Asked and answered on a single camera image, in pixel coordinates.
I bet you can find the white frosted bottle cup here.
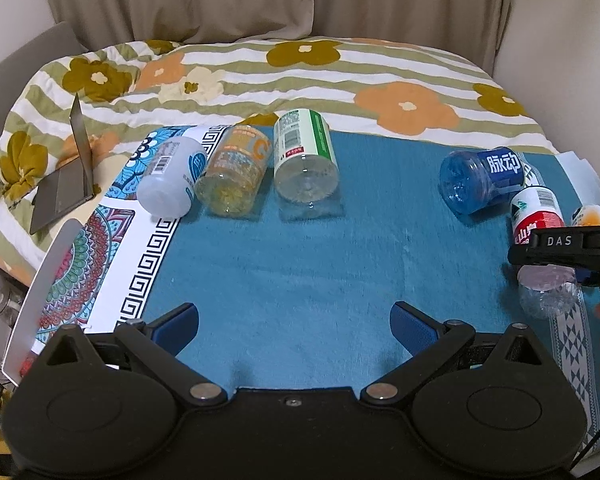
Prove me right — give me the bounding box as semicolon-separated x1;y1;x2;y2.
136;136;207;220

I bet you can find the red label clear bottle cup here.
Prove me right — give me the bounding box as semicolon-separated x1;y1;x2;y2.
509;185;578;318

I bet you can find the green white label bottle cup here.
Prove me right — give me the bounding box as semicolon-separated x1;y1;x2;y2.
274;108;339;204

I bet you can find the yellow orange label bottle cup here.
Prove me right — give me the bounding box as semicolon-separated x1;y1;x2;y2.
195;125;272;218

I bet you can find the blue label bottle cup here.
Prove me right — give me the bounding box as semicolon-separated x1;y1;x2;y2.
439;148;524;216

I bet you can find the teal patterned table cloth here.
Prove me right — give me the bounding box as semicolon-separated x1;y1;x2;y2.
2;123;600;441

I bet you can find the grey open laptop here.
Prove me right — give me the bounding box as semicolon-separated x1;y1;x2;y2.
29;96;95;234

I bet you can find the floral striped quilt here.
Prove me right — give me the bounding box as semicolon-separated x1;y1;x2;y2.
0;37;553;284

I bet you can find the beige curtain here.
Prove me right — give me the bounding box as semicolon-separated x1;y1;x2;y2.
47;0;509;70

